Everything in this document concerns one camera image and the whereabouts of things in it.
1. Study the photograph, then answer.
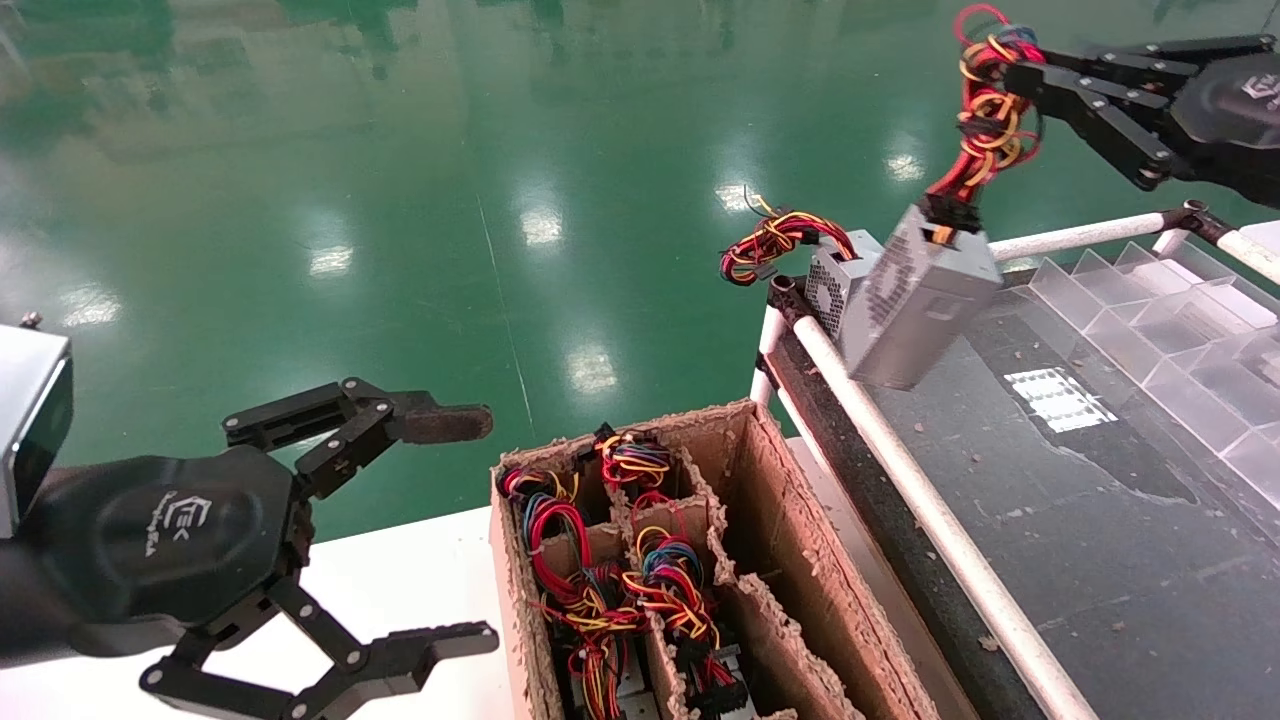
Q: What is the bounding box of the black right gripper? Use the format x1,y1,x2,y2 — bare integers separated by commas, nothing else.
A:
1004,34,1280,208

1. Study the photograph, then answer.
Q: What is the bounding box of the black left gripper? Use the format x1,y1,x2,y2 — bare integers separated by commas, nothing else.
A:
28,377,500,720

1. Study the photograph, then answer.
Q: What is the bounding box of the silver power supply with wires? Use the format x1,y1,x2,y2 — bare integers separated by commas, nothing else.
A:
838,4,1048,392
719,188,887,343

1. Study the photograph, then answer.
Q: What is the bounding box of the black tube corner connector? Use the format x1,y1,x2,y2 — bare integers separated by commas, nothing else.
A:
767,276,807,327
1159,199,1237,247

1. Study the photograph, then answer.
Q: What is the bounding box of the clear acrylic compartment tray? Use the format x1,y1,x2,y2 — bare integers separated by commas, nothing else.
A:
1028,240,1280,546

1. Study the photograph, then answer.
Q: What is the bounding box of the worn cardboard box with dividers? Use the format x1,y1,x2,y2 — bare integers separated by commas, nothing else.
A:
488,399,943,720

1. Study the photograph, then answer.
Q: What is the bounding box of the short white frame tube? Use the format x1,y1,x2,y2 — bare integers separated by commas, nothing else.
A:
985,211,1167,264

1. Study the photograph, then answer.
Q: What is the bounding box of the boxed power supply with wires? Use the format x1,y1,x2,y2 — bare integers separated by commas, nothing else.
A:
592,423,675,502
530,585,647,720
672,640,754,720
497,462,594,563
622,500,724,647

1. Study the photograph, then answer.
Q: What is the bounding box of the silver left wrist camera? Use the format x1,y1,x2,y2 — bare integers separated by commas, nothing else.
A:
0,312,75,538

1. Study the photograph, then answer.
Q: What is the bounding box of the white frame leg tube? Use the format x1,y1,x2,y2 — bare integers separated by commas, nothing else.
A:
751,303,788,407

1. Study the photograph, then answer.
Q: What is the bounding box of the long white frame tube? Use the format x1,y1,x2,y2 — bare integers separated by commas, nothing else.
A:
790,314,1102,720

